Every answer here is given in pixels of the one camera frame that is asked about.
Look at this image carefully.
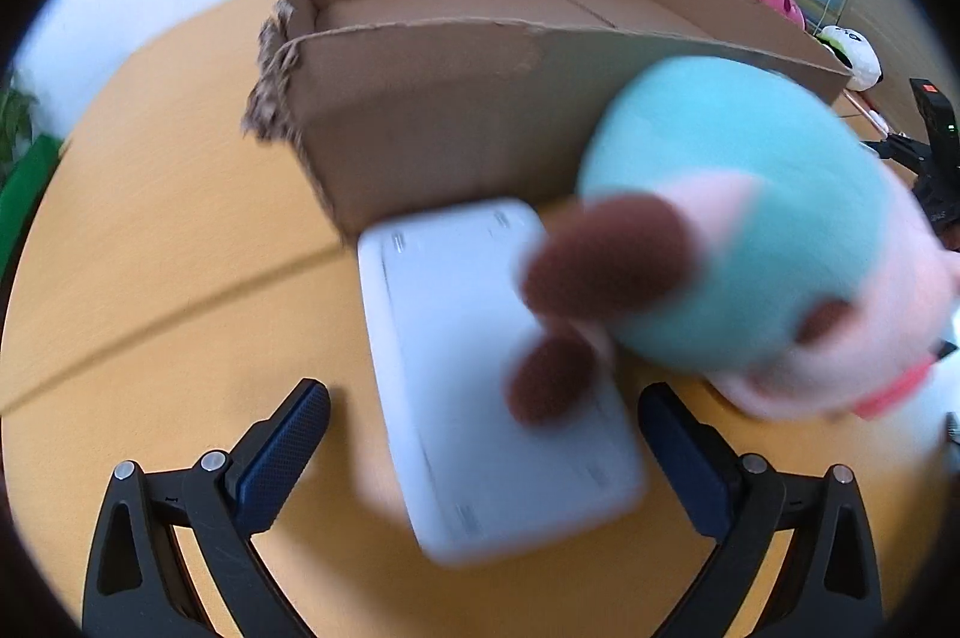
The pastel caterpillar plush toy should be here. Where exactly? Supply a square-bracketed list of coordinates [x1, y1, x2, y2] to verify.
[506, 56, 958, 425]

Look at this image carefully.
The white clear phone case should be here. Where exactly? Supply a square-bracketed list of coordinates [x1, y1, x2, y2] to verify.
[356, 199, 646, 567]

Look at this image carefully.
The white panda plush toy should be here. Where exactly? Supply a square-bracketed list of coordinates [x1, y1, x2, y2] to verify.
[815, 25, 884, 92]

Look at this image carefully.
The green board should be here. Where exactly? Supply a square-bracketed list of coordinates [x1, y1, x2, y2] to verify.
[0, 134, 62, 275]

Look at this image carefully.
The green potted plant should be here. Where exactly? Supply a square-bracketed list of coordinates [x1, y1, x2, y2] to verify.
[0, 69, 37, 178]

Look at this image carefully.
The large cardboard box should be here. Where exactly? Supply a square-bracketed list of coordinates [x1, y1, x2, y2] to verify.
[242, 0, 844, 241]

